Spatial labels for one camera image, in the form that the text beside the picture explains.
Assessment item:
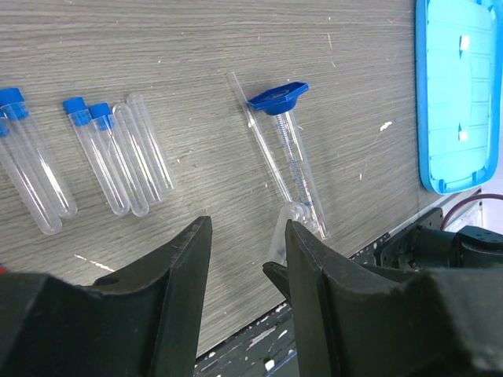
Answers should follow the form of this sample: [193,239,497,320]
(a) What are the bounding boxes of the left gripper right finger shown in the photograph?
[263,220,424,376]

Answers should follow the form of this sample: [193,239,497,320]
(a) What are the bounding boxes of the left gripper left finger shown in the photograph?
[94,216,212,376]

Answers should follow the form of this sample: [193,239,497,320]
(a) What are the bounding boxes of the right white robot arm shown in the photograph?
[373,207,502,270]

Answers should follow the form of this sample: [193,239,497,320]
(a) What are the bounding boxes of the clear plastic pipette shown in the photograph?
[267,202,313,265]

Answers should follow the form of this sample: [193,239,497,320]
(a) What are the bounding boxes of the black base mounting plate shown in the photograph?
[193,219,433,377]

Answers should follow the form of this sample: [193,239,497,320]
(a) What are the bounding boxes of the blue capped test tube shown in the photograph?
[1,87,78,218]
[62,97,130,217]
[89,102,149,218]

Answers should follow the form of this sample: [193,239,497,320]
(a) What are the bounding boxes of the blue plastic lid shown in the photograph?
[415,1,502,195]

